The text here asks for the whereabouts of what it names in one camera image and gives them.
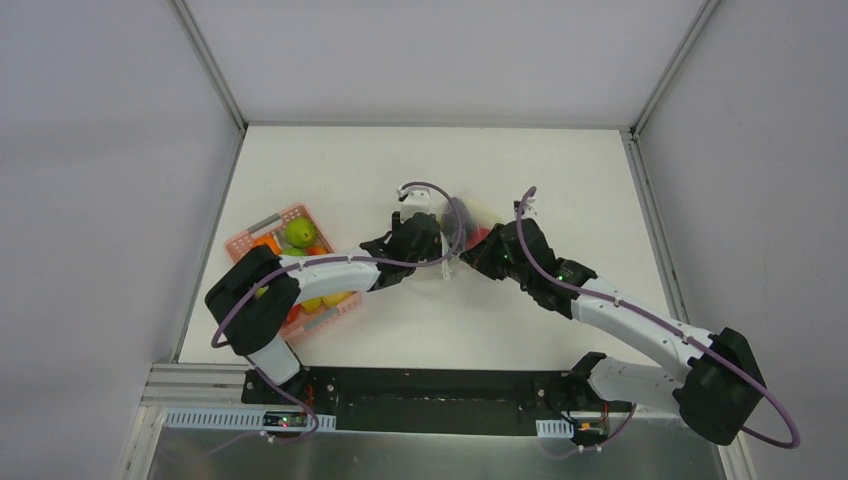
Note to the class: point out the white fake radish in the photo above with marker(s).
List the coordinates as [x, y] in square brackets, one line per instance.
[480, 214]

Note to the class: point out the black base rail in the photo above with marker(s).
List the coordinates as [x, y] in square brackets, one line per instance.
[465, 402]

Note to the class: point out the clear zip top bag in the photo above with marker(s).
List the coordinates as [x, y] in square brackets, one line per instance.
[447, 265]

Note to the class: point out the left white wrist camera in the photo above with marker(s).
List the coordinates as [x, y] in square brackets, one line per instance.
[413, 200]

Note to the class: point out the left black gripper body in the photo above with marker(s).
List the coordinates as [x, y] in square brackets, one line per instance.
[428, 234]

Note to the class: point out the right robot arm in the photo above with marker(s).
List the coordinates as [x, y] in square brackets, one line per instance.
[708, 379]

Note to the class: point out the pink plastic basket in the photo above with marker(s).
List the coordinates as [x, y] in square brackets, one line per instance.
[315, 281]

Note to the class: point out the yellow fake pear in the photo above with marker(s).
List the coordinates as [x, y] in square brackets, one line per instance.
[333, 300]

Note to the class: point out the yellow-green fake fruit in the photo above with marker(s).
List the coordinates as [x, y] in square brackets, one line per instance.
[311, 306]

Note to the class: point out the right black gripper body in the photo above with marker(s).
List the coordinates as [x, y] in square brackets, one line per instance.
[490, 246]

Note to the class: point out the green fake lime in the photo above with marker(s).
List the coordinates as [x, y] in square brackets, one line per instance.
[300, 232]

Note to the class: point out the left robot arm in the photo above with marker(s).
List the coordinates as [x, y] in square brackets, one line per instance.
[252, 300]

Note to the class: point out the orange fake fruit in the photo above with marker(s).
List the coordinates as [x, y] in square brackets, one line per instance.
[269, 241]

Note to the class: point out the red fake mango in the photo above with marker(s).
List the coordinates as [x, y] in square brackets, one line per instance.
[317, 250]

